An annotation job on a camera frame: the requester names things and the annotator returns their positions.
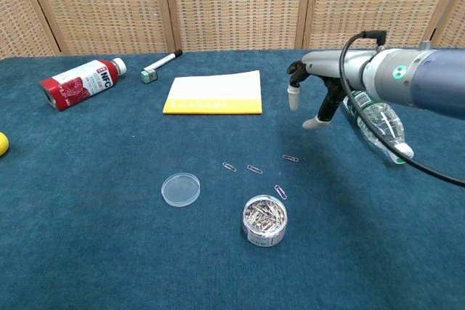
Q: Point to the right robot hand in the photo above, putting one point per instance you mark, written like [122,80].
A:
[327,63]

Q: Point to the silver paperclip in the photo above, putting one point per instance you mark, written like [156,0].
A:
[254,169]
[290,158]
[229,167]

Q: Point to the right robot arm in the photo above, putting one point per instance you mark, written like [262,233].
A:
[428,77]

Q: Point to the purple paperclip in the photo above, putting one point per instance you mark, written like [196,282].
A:
[280,192]

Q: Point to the clear jar of paperclips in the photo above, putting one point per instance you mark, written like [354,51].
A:
[265,237]

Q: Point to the clear round plastic lid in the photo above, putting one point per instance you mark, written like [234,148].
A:
[180,190]

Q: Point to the clear water bottle green label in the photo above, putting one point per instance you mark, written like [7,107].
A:
[388,121]

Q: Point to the yellow white notebook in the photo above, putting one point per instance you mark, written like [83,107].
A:
[214,94]

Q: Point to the silver metal paper clips pile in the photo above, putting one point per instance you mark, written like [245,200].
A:
[264,213]

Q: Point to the white marker black cap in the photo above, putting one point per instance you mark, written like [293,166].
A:
[163,60]

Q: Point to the red juice bottle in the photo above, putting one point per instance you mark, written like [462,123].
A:
[80,83]

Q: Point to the blue table cloth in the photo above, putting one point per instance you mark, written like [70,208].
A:
[109,233]

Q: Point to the yellow ball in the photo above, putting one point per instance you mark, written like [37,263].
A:
[3,144]

